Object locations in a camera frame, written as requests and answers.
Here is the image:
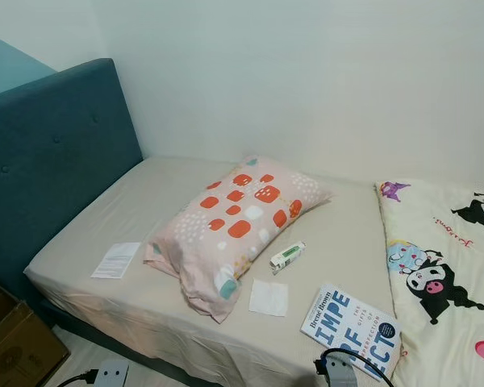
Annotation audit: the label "long white green carton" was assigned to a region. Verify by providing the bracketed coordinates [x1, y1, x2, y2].
[269, 241, 307, 275]

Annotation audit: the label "white printed paper leaflet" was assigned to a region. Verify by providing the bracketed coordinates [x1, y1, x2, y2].
[91, 242, 142, 280]

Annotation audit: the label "cream cartoon print blanket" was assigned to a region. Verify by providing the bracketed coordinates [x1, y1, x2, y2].
[374, 179, 484, 387]

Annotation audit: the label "flat white tissue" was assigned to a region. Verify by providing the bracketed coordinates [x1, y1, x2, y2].
[248, 279, 290, 317]

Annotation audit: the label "pink pillow orange patches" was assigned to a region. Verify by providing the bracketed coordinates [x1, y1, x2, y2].
[144, 156, 333, 323]

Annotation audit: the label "beige sheeted mattress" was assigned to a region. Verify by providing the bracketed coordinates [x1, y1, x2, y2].
[24, 153, 484, 387]

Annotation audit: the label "brown cardboard box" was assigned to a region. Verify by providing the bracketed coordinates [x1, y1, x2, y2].
[0, 277, 71, 387]

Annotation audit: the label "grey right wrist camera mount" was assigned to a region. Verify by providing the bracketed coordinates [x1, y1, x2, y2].
[323, 357, 360, 387]

